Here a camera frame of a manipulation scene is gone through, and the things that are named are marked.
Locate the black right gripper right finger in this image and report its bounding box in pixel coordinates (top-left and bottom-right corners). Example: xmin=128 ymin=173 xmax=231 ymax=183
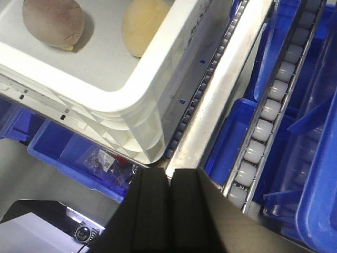
xmin=171 ymin=168 xmax=309 ymax=252

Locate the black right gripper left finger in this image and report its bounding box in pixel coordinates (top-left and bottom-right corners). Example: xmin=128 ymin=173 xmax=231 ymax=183
xmin=89 ymin=168 xmax=170 ymax=252

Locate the white plastic tote box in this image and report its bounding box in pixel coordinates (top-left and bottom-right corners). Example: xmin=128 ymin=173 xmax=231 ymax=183
xmin=1 ymin=1 xmax=238 ymax=164

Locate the yellow plush fruit toy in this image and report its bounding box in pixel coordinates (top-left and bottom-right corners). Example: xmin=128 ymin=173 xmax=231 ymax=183
xmin=122 ymin=0 xmax=170 ymax=57

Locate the pink plush fruit toy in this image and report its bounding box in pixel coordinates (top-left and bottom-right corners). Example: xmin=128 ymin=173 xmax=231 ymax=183
xmin=22 ymin=1 xmax=85 ymax=51

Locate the white roller track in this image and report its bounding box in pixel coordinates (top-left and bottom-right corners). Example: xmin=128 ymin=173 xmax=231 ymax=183
xmin=222 ymin=1 xmax=326 ymax=215

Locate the clear plastic bagged item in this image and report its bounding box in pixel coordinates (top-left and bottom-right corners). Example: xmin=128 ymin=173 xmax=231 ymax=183
xmin=77 ymin=147 xmax=138 ymax=192

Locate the blue bin below shelf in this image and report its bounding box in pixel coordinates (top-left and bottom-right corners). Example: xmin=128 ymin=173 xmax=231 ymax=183
xmin=27 ymin=118 xmax=139 ymax=204

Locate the blue storage bin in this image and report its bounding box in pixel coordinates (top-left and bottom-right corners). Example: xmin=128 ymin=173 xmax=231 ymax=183
xmin=253 ymin=4 xmax=336 ymax=252

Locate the small grey roller strip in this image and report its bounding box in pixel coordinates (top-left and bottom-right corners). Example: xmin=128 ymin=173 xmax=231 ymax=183
xmin=162 ymin=1 xmax=247 ymax=159

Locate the steel shelf rail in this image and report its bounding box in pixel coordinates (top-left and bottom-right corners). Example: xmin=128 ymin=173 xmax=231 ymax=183
xmin=165 ymin=1 xmax=273 ymax=179

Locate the robot head camera housing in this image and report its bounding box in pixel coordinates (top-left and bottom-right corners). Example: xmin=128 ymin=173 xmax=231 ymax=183
xmin=1 ymin=200 xmax=105 ymax=252

